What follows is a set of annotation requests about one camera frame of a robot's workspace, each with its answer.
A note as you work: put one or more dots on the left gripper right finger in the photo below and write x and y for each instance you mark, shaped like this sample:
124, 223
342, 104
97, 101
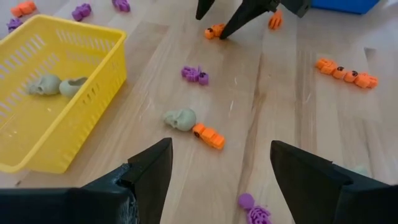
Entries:
311, 193

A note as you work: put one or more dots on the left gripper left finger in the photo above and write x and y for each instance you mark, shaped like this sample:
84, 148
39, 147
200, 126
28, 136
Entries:
149, 186

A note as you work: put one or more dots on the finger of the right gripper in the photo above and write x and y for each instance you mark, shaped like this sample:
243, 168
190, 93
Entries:
245, 15
203, 7

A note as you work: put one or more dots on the purple toy skeleton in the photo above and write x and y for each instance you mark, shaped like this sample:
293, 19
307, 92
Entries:
195, 74
255, 213

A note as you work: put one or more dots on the grey toy skull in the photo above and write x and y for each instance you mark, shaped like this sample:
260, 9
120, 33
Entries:
72, 86
45, 84
180, 119

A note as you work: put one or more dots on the blue plastic basket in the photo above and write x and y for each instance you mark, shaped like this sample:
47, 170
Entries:
342, 6

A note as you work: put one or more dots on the orange foam piece centre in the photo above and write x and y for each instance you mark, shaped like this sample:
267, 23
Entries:
209, 136

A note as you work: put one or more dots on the purple foam block far right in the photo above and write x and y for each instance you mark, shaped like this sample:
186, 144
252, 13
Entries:
121, 4

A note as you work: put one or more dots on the small purple block right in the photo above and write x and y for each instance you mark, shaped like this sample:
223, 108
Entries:
81, 11

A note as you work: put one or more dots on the yellow plastic basket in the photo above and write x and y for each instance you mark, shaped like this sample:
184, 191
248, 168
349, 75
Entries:
31, 130

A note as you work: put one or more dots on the purple block behind basket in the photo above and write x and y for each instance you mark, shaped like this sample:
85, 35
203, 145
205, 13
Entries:
14, 24

